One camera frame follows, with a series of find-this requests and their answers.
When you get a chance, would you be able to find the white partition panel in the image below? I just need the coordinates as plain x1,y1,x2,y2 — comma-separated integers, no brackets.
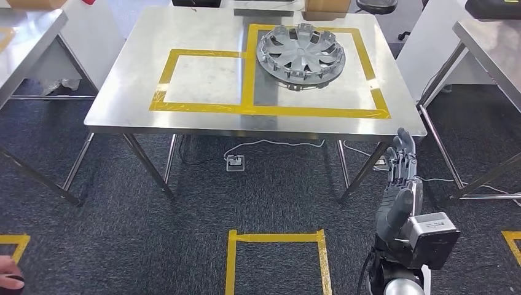
24,0,126,92
396,0,495,104

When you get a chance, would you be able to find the yellow tape on workbench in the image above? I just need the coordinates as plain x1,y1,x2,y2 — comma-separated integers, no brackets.
149,23,391,120

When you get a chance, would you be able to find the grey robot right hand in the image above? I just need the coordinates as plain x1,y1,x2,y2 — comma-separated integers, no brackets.
374,127,424,245

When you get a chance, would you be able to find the brown cardboard box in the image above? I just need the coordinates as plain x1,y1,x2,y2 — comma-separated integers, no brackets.
303,0,351,21
6,0,68,11

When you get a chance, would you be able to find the black round stool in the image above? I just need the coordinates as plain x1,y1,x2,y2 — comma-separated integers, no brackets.
356,0,412,42

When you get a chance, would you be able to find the clear plastic sheet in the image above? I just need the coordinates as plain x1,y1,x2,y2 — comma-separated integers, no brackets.
41,77,82,95

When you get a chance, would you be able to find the silver plastic wheel cover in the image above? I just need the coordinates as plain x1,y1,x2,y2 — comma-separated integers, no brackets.
255,23,347,86

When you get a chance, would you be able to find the white cable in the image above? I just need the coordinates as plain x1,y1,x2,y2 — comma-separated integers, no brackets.
415,176,521,208
343,140,382,160
222,139,326,160

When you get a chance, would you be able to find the black device box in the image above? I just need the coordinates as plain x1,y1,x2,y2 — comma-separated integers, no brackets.
465,0,521,20

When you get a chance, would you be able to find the black cable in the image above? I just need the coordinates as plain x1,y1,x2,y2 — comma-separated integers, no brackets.
178,135,227,167
357,250,375,295

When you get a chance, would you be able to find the black equipment case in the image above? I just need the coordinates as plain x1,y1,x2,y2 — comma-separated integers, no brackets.
171,0,222,8

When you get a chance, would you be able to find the person's hand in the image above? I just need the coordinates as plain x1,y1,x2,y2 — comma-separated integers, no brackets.
0,255,25,291

